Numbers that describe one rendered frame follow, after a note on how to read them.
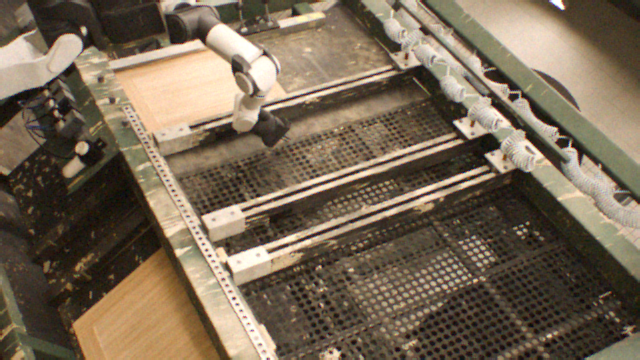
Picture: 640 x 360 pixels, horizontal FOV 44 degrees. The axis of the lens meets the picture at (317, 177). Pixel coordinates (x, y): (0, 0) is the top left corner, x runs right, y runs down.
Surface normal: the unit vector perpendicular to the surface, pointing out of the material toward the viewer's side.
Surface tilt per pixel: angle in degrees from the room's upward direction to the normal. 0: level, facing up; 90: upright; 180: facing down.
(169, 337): 90
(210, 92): 55
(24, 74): 111
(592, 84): 90
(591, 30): 90
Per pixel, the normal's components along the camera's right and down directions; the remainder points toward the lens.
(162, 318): -0.44, -0.41
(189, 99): 0.07, -0.71
